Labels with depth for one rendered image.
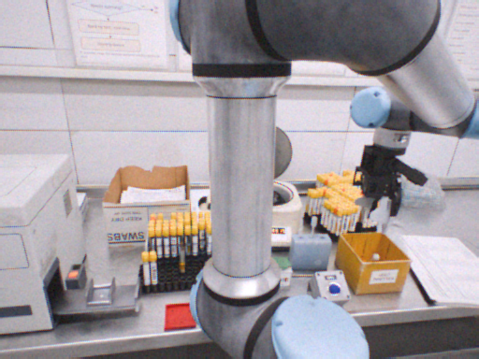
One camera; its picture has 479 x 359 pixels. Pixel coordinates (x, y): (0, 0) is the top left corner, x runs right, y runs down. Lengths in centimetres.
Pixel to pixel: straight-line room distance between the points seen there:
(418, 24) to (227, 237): 30
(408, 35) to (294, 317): 33
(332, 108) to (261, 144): 98
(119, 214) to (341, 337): 72
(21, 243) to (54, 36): 73
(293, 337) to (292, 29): 32
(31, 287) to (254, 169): 54
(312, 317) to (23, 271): 54
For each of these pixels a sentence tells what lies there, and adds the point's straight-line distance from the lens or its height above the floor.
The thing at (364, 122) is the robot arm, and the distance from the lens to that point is 67.
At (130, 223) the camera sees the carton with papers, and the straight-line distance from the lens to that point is 101.
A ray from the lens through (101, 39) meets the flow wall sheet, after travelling 122.
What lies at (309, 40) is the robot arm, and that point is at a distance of 31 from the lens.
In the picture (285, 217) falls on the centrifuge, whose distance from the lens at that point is 101.
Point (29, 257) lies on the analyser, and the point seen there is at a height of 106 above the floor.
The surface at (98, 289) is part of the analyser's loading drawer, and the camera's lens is 85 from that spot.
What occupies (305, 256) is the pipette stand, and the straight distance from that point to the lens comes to 92.
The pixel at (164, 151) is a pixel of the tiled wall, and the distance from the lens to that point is 127.
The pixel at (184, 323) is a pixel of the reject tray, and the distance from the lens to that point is 79.
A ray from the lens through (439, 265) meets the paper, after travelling 112.
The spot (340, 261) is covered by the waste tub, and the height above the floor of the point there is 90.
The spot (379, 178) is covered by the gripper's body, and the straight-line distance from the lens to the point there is 80.
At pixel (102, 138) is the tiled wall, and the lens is 128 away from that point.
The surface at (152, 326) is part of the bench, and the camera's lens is 80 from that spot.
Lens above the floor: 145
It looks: 24 degrees down
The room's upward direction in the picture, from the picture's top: 3 degrees clockwise
